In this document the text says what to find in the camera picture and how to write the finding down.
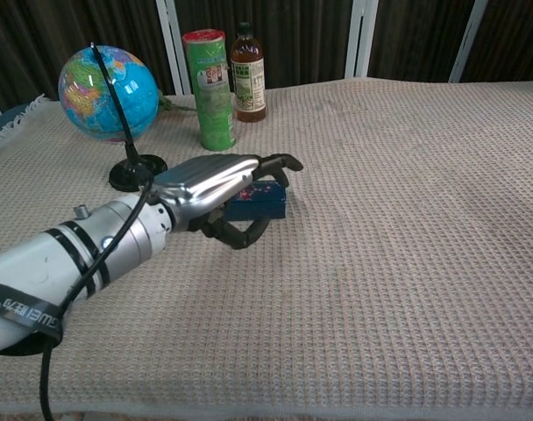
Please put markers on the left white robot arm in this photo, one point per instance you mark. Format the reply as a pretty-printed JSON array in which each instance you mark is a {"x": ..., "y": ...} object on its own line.
[{"x": 38, "y": 267}]

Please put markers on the globe on black stand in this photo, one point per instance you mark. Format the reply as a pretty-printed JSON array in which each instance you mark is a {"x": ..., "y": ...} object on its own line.
[{"x": 135, "y": 96}]

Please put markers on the brown tea bottle green label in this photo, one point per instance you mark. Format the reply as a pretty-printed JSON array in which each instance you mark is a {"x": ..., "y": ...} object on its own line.
[{"x": 249, "y": 87}]

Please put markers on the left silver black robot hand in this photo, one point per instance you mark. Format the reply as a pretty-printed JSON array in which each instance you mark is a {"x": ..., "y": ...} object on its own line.
[{"x": 205, "y": 180}]

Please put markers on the beige waffle tablecloth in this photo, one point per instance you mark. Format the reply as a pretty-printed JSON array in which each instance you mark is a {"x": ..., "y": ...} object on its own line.
[{"x": 358, "y": 241}]

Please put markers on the blue floral glasses case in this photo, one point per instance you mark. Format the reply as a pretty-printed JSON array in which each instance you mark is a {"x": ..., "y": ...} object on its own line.
[{"x": 266, "y": 204}]

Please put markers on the dark folding screen white frames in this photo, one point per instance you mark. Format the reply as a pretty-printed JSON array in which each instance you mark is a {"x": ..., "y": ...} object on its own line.
[{"x": 301, "y": 35}]

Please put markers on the green chip can red lid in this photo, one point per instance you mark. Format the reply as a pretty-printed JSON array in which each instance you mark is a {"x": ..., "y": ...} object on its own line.
[{"x": 214, "y": 101}]

